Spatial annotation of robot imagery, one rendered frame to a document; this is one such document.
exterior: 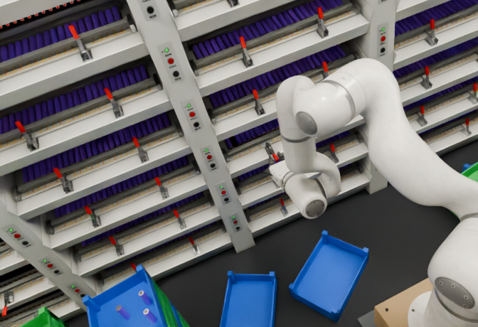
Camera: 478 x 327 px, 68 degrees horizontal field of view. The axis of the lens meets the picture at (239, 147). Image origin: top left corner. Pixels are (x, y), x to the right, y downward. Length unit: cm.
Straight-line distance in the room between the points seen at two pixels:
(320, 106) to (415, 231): 114
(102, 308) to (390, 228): 119
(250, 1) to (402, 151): 61
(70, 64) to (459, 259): 99
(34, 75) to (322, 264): 126
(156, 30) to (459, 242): 85
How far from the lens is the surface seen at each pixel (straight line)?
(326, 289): 157
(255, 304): 158
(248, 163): 136
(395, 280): 160
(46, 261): 154
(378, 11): 131
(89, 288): 169
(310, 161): 98
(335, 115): 68
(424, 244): 170
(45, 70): 111
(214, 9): 108
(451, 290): 74
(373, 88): 75
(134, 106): 115
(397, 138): 72
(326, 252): 165
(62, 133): 120
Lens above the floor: 141
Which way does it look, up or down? 40 degrees down
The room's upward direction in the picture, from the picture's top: 18 degrees counter-clockwise
